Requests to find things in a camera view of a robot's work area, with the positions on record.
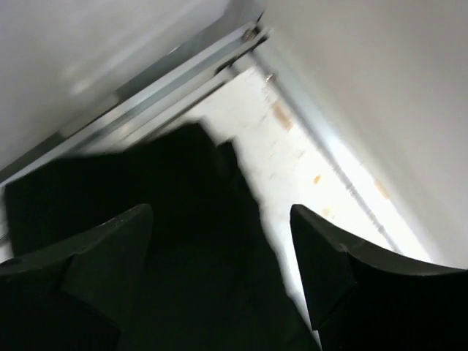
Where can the left aluminium frame rail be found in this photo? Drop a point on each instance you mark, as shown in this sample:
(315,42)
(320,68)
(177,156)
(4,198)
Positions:
(133,119)

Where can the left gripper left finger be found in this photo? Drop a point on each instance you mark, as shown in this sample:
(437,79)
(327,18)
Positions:
(76,294)

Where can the black trousers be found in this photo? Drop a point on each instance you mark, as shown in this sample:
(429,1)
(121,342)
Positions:
(211,280)

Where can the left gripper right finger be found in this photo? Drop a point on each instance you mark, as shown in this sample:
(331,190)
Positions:
(361,296)

